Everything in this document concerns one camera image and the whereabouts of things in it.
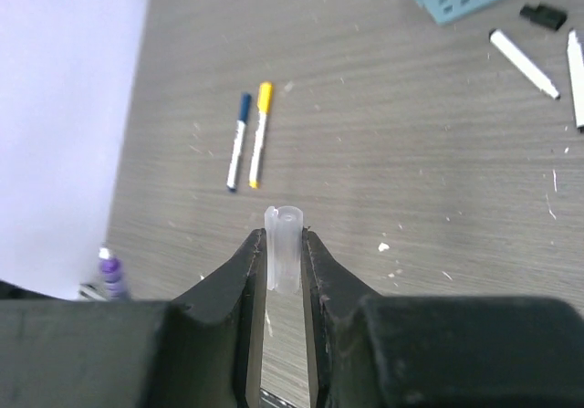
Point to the white marker with yellow end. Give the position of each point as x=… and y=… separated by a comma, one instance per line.
x=263, y=107

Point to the white marker with blue end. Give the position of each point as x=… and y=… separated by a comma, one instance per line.
x=232, y=175

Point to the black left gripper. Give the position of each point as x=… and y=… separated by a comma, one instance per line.
x=86, y=292

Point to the short white pen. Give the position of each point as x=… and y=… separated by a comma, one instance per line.
x=523, y=63

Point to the purple pen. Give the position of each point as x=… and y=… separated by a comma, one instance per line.
x=112, y=273

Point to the white pen with black end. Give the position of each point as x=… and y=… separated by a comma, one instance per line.
x=575, y=70

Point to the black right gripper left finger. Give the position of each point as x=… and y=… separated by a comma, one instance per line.
x=202, y=349

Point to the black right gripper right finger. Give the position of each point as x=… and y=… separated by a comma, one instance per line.
x=369, y=350

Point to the small black pen cap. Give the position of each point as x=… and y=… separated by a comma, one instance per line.
x=546, y=16

